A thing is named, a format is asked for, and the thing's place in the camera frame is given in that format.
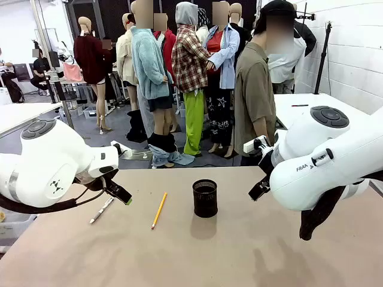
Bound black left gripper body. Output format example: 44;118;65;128
74;169;121;193

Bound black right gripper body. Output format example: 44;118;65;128
257;145;275;181

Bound silver pen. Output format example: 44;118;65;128
89;197;115;225

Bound yellow pencil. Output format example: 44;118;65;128
151;192;168;230

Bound black mesh pen holder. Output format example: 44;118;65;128
191;179;218;219

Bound white side table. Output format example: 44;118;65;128
273;93;376;133

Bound black trousers pile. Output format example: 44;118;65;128
147;132;178;162

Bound grey storage crate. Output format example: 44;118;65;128
81;105;98;120

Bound blue jeans pile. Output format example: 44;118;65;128
149;148;196;169

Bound person in olive shirt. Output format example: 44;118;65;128
233;0;296;167

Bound clear plastic bin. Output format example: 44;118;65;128
0;208;38;240

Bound white shirt mannequin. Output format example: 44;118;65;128
267;28;308;94

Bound white work table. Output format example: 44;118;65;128
0;102;64;136

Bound light blue shirt mannequin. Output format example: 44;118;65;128
206;1;242;158

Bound pink cloth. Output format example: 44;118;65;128
62;61;83;82

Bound black tripod stand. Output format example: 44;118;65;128
313;20;335;95

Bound seated person in black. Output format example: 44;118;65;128
31;41;52;97

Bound maroon sweater mannequin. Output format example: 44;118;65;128
73;16;113;135

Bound blue fleece mannequin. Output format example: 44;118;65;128
130;0;175;136

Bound plaid hoodie mannequin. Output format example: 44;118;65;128
171;1;212;157

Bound cream jacket mannequin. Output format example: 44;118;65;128
115;13;140;112

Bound black jacket mannequin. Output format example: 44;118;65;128
291;2;317;58

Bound red jacket mannequin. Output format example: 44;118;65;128
153;13;178;88

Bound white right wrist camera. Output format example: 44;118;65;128
243;135;268;155

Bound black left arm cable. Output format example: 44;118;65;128
0;176;108;215

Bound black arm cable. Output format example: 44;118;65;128
0;176;108;215
299;185;348;242

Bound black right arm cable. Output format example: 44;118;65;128
299;185;348;242

